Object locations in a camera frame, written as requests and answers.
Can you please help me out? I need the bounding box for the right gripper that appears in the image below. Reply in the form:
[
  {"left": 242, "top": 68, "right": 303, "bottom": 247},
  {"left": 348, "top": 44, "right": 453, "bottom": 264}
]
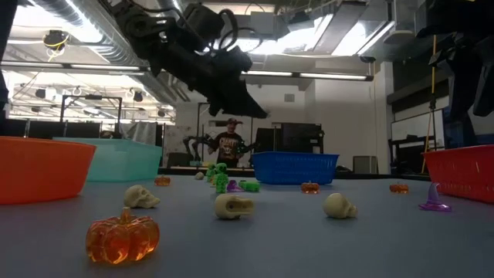
[{"left": 428, "top": 32, "right": 494, "bottom": 121}]

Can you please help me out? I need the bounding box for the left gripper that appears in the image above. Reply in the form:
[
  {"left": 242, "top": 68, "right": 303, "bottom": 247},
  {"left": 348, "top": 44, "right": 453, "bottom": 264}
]
[{"left": 150, "top": 38, "right": 269, "bottom": 119}]

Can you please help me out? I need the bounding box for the translucent purple witch hat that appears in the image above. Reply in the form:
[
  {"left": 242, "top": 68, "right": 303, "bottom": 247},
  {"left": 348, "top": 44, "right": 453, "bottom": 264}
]
[
  {"left": 418, "top": 181, "right": 452, "bottom": 212},
  {"left": 225, "top": 179, "right": 245, "bottom": 193}
]

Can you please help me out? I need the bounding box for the person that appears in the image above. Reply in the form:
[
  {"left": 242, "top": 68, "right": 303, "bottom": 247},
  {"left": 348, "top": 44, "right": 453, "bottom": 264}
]
[{"left": 208, "top": 117, "right": 248, "bottom": 169}]

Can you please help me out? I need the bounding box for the yellow pole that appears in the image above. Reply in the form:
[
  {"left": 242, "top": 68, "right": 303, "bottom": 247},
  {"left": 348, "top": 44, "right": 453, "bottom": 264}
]
[{"left": 420, "top": 34, "right": 438, "bottom": 175}]

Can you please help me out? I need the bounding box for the whiteboard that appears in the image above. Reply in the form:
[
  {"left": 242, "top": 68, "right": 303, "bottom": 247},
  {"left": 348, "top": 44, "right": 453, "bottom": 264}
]
[{"left": 390, "top": 109, "right": 445, "bottom": 142}]

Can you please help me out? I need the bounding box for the black background equipment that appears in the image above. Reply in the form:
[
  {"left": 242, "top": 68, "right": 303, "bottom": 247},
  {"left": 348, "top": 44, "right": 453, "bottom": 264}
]
[{"left": 254, "top": 122, "right": 326, "bottom": 154}]

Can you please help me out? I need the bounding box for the black background desk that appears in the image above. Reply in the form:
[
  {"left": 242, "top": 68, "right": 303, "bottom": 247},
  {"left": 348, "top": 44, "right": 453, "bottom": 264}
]
[{"left": 387, "top": 134, "right": 445, "bottom": 175}]

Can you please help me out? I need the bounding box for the red plastic basket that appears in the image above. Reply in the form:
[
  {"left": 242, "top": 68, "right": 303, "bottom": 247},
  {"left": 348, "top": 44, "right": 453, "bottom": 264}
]
[{"left": 421, "top": 144, "right": 494, "bottom": 205}]

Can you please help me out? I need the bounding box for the ceiling light strip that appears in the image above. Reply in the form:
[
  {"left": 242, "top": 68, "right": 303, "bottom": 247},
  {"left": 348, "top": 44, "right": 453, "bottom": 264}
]
[
  {"left": 0, "top": 60, "right": 150, "bottom": 74},
  {"left": 241, "top": 69, "right": 374, "bottom": 82}
]

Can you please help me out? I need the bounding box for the blue plastic basket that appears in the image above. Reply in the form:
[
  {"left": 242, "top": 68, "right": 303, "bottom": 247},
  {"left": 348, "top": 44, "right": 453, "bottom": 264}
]
[{"left": 250, "top": 151, "right": 340, "bottom": 185}]

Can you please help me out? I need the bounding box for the teal plastic bin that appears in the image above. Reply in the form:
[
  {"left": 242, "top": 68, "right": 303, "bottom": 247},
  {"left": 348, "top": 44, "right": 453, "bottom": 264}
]
[{"left": 52, "top": 137, "right": 164, "bottom": 183}]

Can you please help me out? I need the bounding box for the grey box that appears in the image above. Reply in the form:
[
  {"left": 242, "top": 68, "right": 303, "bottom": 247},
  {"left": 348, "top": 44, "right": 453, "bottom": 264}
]
[{"left": 352, "top": 155, "right": 379, "bottom": 175}]

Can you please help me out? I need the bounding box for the orange plastic bowl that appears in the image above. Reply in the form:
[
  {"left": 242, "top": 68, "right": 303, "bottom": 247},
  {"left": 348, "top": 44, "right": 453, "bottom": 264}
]
[{"left": 0, "top": 135, "right": 97, "bottom": 205}]

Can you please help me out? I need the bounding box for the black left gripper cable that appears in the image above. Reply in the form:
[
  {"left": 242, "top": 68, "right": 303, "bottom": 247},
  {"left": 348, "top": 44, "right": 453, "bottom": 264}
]
[{"left": 218, "top": 8, "right": 263, "bottom": 53}]

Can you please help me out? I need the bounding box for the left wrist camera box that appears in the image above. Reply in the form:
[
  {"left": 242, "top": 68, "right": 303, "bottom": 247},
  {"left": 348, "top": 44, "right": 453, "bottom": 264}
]
[{"left": 183, "top": 2, "right": 225, "bottom": 42}]

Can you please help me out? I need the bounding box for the black table frame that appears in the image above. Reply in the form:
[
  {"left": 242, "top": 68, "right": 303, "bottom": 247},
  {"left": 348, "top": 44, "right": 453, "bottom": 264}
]
[{"left": 157, "top": 165, "right": 433, "bottom": 182}]

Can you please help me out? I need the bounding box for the black metal frame stand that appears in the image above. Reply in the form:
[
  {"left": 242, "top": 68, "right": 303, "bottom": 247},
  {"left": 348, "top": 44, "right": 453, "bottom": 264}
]
[{"left": 59, "top": 94, "right": 124, "bottom": 138}]

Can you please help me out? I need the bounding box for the ceiling device with yellow cable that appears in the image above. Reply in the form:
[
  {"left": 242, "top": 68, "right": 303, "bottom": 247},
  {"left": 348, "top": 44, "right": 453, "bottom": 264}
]
[{"left": 42, "top": 29, "right": 71, "bottom": 63}]

